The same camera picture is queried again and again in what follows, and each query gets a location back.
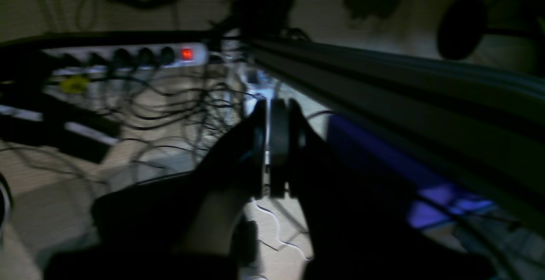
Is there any white power strip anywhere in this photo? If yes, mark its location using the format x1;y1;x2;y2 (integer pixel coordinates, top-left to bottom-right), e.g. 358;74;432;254
42;42;209;76

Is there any black round stool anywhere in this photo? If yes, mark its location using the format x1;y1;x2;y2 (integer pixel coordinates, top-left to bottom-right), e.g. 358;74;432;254
436;0;488;60

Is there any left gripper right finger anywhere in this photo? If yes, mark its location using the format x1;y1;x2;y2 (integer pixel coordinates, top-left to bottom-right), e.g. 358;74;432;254
288;100;498;280

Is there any black table frame rail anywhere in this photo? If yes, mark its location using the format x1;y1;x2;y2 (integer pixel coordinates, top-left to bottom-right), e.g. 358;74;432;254
248;39;545;233

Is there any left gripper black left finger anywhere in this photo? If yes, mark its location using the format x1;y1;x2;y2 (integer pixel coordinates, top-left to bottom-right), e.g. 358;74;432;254
43;100;267;280

